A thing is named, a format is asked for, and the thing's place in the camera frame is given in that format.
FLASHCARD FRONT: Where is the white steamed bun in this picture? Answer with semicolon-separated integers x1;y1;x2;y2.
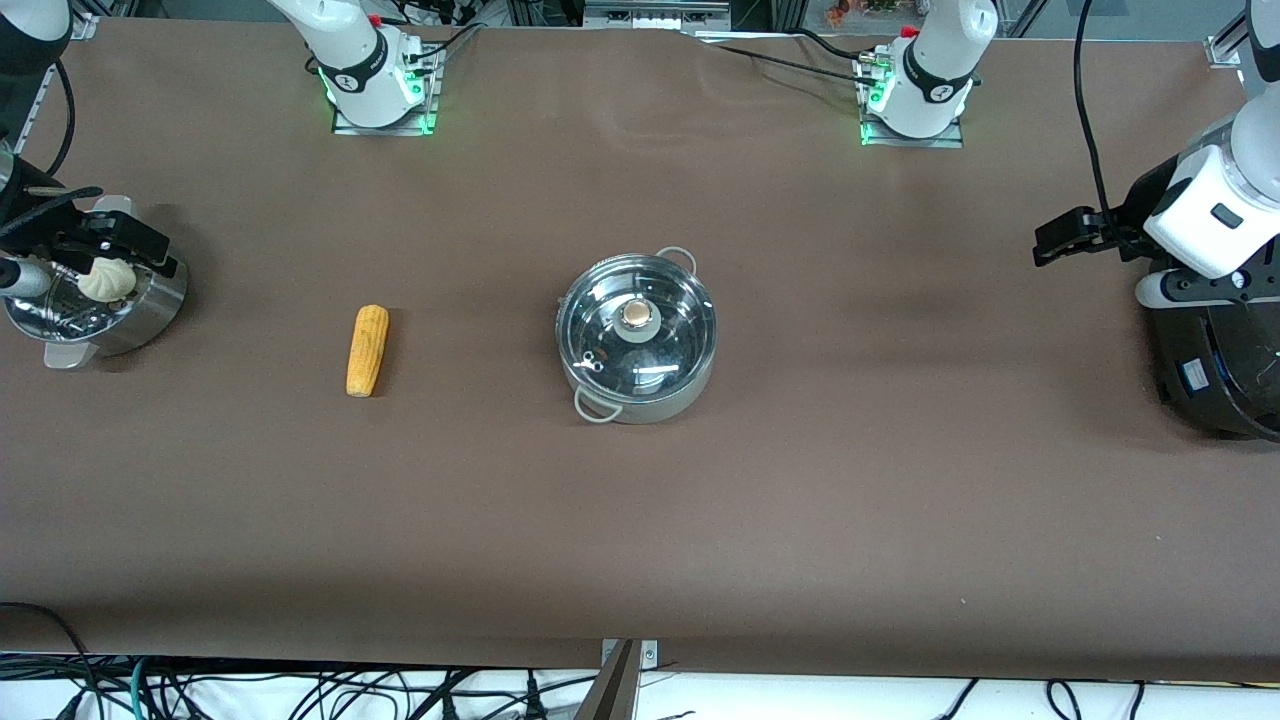
78;257;137;302

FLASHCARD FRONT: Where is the black looped floor cable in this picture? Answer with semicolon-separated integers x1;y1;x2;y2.
0;602;103;720

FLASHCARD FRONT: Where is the black rice cooker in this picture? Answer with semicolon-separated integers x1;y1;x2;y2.
1150;290;1280;442

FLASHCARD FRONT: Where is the metal table edge bracket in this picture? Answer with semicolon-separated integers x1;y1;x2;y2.
574;638;661;720

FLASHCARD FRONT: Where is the stainless steel pot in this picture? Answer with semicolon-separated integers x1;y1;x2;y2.
555;246;719;426

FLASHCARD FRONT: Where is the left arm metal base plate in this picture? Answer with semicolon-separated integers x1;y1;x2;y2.
858;50;967;150

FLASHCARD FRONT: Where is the steel steamer pot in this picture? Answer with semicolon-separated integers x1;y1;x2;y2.
4;194;190;372

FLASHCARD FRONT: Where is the brown table mat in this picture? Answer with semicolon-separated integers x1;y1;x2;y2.
0;15;1280;683

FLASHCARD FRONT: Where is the yellow corn cob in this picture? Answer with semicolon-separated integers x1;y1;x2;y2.
346;304;391;398

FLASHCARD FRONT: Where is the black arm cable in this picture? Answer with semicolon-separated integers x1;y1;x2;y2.
44;58;78;179
1073;0;1143;236

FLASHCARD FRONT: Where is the glass pot lid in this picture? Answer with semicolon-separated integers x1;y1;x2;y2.
557;256;718;395

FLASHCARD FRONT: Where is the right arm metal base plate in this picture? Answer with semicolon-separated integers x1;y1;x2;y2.
332;40;442;137

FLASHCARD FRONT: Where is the grey power strip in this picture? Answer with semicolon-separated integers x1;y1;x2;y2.
583;0;733;33

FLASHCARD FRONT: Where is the black base power cable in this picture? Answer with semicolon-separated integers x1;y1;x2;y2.
700;28;883;83

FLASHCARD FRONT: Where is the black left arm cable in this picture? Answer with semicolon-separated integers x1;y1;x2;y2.
1073;0;1143;236

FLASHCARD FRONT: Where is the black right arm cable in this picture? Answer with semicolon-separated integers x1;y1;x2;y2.
44;58;78;179

